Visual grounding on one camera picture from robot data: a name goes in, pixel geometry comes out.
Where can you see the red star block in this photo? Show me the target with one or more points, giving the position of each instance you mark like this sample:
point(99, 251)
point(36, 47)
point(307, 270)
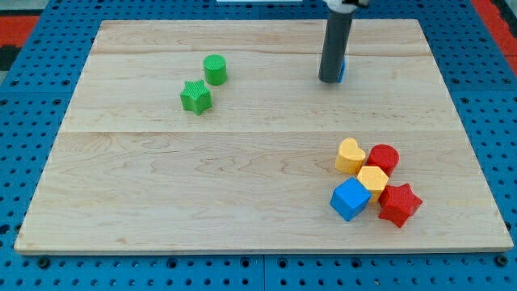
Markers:
point(398, 204)

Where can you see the yellow hexagon block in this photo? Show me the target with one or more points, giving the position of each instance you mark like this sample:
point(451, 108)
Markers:
point(374, 180)

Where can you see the green cylinder block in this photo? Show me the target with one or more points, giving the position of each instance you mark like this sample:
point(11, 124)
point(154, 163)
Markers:
point(215, 69)

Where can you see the small blue block behind rod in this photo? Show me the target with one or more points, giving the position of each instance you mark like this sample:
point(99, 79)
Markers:
point(342, 71)

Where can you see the green star block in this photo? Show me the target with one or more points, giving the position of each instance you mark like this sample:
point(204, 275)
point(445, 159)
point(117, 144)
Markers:
point(195, 97)

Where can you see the wooden board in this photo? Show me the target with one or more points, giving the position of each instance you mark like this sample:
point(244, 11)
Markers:
point(132, 173)

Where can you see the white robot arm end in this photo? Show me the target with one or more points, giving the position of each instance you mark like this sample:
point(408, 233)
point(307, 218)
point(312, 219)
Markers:
point(346, 6)

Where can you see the red cylinder block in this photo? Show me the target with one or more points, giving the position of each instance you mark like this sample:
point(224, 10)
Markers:
point(385, 157)

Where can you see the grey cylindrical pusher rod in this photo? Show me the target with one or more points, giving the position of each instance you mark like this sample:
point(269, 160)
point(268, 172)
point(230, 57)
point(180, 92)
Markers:
point(338, 27)

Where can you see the yellow heart block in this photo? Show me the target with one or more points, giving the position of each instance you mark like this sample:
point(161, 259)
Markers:
point(350, 157)

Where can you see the blue cube block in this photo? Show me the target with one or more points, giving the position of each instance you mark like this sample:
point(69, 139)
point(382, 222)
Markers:
point(350, 198)

